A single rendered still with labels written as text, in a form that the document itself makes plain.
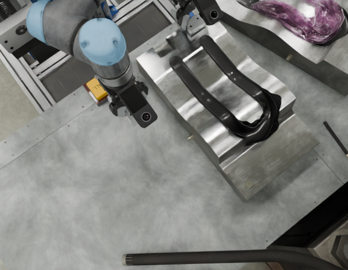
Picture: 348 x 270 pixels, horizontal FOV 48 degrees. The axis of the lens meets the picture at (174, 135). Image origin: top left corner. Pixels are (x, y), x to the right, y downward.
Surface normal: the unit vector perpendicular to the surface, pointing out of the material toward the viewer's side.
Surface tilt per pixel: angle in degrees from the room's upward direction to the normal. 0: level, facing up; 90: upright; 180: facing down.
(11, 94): 0
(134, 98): 29
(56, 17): 0
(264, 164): 0
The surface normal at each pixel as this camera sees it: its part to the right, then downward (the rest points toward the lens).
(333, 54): -0.04, -0.25
